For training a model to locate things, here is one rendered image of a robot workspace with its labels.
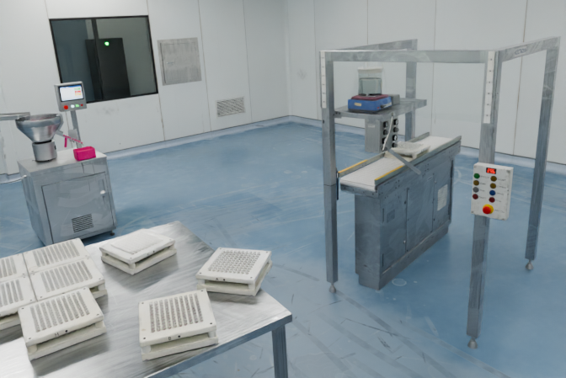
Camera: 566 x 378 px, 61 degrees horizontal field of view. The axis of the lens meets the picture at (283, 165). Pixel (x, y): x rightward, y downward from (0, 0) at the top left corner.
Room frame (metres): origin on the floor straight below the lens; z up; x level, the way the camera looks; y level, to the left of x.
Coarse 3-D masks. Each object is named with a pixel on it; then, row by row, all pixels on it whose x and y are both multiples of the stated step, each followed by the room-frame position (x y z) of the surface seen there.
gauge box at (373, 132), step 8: (368, 120) 2.76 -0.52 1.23; (376, 120) 2.72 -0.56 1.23; (384, 120) 2.75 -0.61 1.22; (392, 120) 2.82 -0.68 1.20; (368, 128) 2.76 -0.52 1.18; (376, 128) 2.73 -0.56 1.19; (392, 128) 2.82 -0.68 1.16; (368, 136) 2.76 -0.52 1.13; (376, 136) 2.73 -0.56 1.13; (384, 136) 2.75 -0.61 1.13; (368, 144) 2.76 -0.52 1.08; (376, 144) 2.73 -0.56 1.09; (376, 152) 2.72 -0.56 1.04
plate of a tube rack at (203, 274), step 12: (216, 252) 1.87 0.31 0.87; (252, 252) 1.85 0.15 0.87; (264, 252) 1.85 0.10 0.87; (204, 264) 1.76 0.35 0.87; (240, 264) 1.75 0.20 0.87; (264, 264) 1.76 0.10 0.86; (204, 276) 1.67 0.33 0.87; (216, 276) 1.66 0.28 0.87; (228, 276) 1.66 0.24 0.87; (240, 276) 1.65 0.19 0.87; (252, 276) 1.65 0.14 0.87
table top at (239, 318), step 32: (96, 256) 2.04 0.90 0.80; (192, 256) 1.99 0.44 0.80; (128, 288) 1.73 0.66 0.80; (160, 288) 1.72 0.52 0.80; (192, 288) 1.71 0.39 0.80; (128, 320) 1.51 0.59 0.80; (224, 320) 1.48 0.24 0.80; (256, 320) 1.47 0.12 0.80; (288, 320) 1.49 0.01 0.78; (0, 352) 1.36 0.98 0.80; (64, 352) 1.35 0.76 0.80; (96, 352) 1.34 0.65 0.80; (128, 352) 1.33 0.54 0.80; (192, 352) 1.31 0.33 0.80
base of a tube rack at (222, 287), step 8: (264, 272) 1.76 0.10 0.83; (208, 280) 1.71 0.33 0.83; (256, 280) 1.69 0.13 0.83; (200, 288) 1.68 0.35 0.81; (208, 288) 1.67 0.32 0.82; (216, 288) 1.66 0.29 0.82; (224, 288) 1.65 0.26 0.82; (232, 288) 1.65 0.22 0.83; (240, 288) 1.64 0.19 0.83; (256, 288) 1.64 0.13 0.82
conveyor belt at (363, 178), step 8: (432, 136) 3.88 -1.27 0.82; (432, 144) 3.63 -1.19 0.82; (440, 144) 3.62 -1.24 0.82; (384, 160) 3.27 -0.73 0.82; (392, 160) 3.26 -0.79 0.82; (360, 168) 3.10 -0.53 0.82; (368, 168) 3.09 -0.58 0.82; (376, 168) 3.08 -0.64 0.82; (384, 168) 3.07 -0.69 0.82; (392, 168) 3.06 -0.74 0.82; (344, 176) 2.96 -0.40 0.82; (352, 176) 2.95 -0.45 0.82; (360, 176) 2.94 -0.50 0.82; (368, 176) 2.93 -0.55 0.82; (376, 176) 2.92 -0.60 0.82; (344, 184) 2.90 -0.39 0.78; (352, 184) 2.86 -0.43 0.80; (360, 184) 2.82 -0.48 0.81; (368, 184) 2.79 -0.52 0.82; (376, 184) 2.78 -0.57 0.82
